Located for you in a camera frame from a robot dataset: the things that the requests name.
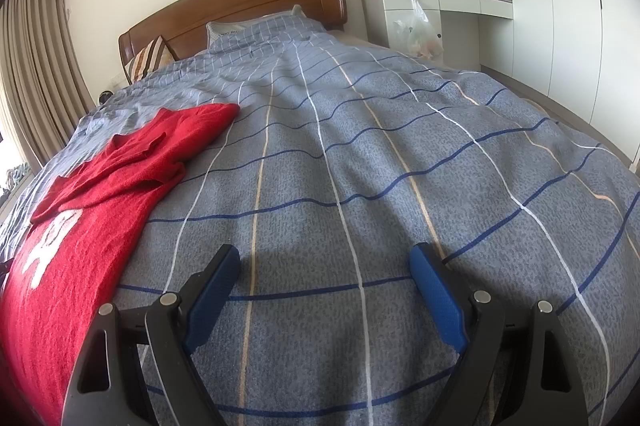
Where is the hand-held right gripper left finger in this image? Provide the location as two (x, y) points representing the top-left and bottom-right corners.
(60, 245), (242, 426)

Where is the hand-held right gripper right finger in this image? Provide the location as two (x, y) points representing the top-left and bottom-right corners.
(409, 243), (591, 426)

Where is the red knit sweater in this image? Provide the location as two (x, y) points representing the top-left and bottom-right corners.
(0, 103), (242, 426)

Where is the pile of clothes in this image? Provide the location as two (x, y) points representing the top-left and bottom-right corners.
(0, 161), (32, 202)

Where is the blue plaid duvet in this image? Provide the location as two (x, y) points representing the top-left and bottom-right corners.
(0, 14), (640, 426)

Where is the striped cushion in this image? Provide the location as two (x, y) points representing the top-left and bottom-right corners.
(127, 35), (176, 83)

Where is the clear plastic bag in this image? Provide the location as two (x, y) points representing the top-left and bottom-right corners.
(392, 0), (446, 62)

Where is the grey pillow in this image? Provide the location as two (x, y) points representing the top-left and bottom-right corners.
(206, 5), (307, 52)

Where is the white desk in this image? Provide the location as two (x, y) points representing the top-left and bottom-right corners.
(360, 0), (516, 73)

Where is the beige curtain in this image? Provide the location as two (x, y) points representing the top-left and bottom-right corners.
(0, 0), (95, 179)

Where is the white wardrobe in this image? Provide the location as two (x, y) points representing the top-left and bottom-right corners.
(456, 0), (640, 172)

